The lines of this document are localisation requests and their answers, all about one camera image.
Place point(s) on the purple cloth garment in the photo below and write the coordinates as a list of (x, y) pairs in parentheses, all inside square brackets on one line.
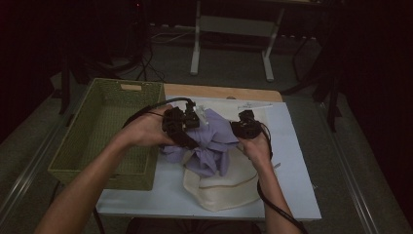
[(214, 139)]

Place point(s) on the person's right hand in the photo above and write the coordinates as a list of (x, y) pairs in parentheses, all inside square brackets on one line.
[(258, 151)]

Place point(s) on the green woven basket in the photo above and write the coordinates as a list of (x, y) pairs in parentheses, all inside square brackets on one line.
[(97, 107)]

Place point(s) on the metal floor rail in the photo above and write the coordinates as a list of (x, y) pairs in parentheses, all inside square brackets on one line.
[(29, 169), (350, 182)]

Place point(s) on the pale blue board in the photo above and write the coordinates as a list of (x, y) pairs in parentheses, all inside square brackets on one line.
[(292, 146)]

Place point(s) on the cream mesh laundry bag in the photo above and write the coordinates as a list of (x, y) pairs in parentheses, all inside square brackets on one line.
[(227, 191)]

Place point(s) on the person's dark clothed lap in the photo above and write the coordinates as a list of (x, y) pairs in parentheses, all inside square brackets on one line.
[(195, 227)]

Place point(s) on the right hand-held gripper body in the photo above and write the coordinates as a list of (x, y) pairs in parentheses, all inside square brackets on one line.
[(250, 126)]

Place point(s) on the white metal desk frame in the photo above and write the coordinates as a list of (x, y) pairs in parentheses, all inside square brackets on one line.
[(227, 26)]

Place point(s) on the black stand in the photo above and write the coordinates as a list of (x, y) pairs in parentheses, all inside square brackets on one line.
[(332, 107), (65, 91)]

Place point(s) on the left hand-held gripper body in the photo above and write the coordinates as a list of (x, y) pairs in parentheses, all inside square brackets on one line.
[(175, 120)]

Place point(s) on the person's left hand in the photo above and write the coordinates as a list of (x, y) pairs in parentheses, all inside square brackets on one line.
[(146, 130)]

